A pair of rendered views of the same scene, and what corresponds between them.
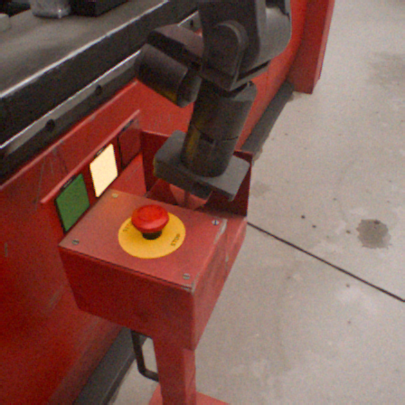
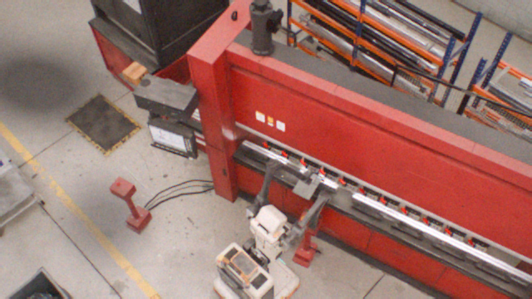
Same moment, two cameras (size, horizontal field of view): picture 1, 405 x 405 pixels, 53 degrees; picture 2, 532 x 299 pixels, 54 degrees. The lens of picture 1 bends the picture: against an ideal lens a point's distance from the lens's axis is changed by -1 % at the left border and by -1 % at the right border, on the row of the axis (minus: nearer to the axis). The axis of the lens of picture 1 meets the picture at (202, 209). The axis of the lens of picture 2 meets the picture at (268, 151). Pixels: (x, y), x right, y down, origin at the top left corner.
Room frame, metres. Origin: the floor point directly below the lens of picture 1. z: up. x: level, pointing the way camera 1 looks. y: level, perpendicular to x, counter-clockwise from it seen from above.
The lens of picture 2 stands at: (0.32, -2.21, 5.28)
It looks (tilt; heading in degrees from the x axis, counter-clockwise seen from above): 56 degrees down; 98
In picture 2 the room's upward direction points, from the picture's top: 2 degrees counter-clockwise
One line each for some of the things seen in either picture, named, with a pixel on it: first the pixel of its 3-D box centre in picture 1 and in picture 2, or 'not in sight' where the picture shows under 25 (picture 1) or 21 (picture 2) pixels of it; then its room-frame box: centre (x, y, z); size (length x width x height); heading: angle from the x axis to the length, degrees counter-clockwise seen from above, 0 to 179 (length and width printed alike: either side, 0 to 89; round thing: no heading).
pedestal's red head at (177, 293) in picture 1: (164, 223); (309, 222); (0.36, 0.05, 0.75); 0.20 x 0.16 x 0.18; 159
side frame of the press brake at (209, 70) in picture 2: not in sight; (237, 112); (-0.46, 0.99, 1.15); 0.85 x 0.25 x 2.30; 67
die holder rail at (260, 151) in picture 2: not in sight; (265, 154); (-0.14, 0.66, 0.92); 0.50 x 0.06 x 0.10; 157
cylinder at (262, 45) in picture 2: not in sight; (271, 26); (-0.07, 0.77, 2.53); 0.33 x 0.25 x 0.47; 157
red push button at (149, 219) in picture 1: (151, 225); not in sight; (0.32, 0.06, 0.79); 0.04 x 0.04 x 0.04
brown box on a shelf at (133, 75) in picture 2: not in sight; (134, 72); (-1.70, 1.50, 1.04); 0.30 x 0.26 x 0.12; 142
